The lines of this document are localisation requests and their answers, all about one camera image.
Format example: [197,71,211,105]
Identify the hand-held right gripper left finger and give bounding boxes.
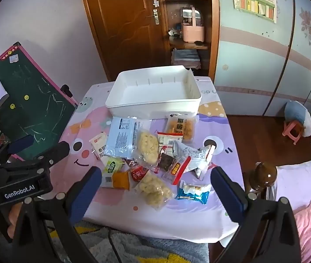
[6,167,102,263]

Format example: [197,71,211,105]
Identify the green and yellow snack packet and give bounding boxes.
[102,156,125,175]

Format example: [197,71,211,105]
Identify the translucent orange snack packet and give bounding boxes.
[164,114,196,143]

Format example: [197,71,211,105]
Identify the floral wardrobe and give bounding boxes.
[214,0,311,118]

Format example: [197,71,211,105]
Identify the pink basket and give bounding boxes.
[181,7,206,43]

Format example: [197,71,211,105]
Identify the black cable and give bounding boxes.
[108,226,122,263]

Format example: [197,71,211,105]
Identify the white crumpled snack packet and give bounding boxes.
[176,140,204,170]

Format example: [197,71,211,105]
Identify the silver snack packet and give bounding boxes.
[192,162,219,181]

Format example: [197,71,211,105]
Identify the blue and white snack packet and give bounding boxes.
[175,180,211,205]

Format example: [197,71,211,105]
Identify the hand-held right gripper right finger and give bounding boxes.
[210,166,302,263]

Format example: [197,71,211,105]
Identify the cartoon printed tablecloth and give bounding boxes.
[50,77,245,248]

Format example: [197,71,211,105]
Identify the white plastic bin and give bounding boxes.
[105,65,202,119]

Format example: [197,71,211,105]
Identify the white packet with red label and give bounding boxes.
[89,131,109,160]

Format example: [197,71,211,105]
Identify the black easel knob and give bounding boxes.
[60,84,73,98]

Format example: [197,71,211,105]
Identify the grey and yellow fluffy rug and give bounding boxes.
[45,220,210,263]

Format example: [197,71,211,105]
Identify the red-trimmed beige cracker packet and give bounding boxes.
[157,132,184,154]

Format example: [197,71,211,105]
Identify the wooden bed post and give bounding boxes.
[242,161,278,207]

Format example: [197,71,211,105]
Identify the pink stool with cushion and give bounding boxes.
[284,100,311,138]

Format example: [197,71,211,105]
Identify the brown wooden door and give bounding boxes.
[78,0,170,82]

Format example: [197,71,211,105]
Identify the red snack packet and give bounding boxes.
[129,164,150,183]

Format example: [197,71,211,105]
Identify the folded towels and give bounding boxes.
[171,48,202,69]

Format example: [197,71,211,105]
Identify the clear bag of pale puffs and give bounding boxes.
[134,173,173,212]
[134,128,161,168]

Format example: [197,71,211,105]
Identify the orange packet with barcode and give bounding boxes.
[101,171,130,190]

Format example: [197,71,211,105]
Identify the wooden corner shelf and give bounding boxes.
[159,0,220,80]

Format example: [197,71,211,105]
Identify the white pillow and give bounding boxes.
[273,156,311,211]

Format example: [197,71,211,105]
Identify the light blue snack packet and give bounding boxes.
[107,116,146,160]

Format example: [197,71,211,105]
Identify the metal door handle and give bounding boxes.
[146,0,160,26]

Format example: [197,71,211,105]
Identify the clear packet with dark snack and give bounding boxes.
[157,147,176,174]

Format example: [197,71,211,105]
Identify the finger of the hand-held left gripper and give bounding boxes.
[0,135,35,166]
[16,142,71,174]

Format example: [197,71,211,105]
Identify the person's left hand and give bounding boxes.
[6,204,23,238]

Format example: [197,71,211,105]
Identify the green chalkboard with pink frame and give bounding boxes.
[0,42,79,162]

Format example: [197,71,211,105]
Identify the pink plastic stool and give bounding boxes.
[282,120,304,145]

